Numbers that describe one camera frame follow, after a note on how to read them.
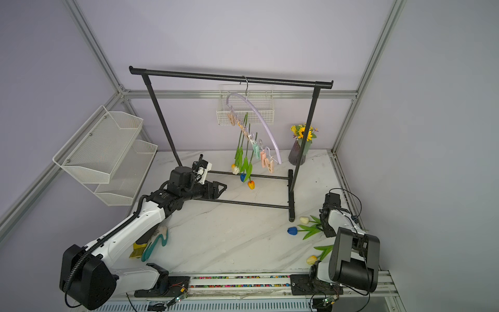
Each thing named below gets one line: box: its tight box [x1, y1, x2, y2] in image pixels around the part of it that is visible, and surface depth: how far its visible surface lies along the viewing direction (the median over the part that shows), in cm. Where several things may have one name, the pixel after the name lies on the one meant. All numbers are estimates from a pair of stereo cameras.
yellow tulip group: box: [246, 131, 258, 190], surface depth 90 cm
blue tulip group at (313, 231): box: [287, 224, 324, 240], surface depth 89 cm
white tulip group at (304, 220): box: [299, 216, 310, 225], surface depth 92 cm
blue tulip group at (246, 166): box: [239, 123, 253, 183], surface depth 90 cm
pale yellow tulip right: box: [306, 255, 318, 266], surface depth 81 cm
